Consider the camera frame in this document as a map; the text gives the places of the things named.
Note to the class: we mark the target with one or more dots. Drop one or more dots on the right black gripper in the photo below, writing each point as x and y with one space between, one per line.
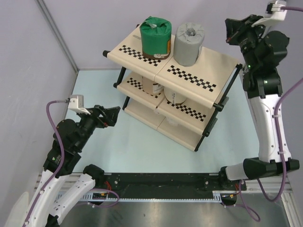
241 27

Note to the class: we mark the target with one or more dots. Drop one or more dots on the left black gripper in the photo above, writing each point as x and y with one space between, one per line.
111 114

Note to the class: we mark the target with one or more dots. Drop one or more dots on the grey paper roll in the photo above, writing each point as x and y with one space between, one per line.
188 43

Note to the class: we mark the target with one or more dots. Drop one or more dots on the brown paper roll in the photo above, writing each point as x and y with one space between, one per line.
151 87

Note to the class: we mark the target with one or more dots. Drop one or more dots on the white flowered paper roll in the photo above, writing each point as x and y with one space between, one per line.
172 122

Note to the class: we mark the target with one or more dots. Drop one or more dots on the cream paper roll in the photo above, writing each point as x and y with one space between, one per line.
173 96

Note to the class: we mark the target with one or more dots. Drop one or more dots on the green paper roll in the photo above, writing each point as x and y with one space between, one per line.
156 38

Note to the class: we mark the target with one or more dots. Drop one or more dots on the white dotted paper roll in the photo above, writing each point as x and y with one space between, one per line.
156 111

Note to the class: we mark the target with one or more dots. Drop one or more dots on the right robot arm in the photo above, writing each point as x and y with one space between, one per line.
262 84

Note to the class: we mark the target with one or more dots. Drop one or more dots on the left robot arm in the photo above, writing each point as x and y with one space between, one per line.
69 139

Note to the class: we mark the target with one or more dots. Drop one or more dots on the beige three-tier shelf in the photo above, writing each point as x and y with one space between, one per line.
206 85

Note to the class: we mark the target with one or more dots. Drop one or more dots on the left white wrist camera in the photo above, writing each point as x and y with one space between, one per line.
76 104

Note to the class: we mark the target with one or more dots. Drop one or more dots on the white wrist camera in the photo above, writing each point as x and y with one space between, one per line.
76 104
274 14

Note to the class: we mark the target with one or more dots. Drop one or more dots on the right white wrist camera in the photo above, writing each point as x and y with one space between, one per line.
274 14

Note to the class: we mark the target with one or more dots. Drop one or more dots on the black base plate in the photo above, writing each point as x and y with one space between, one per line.
164 187

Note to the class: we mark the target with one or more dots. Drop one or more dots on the aluminium frame rail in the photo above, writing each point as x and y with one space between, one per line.
271 185

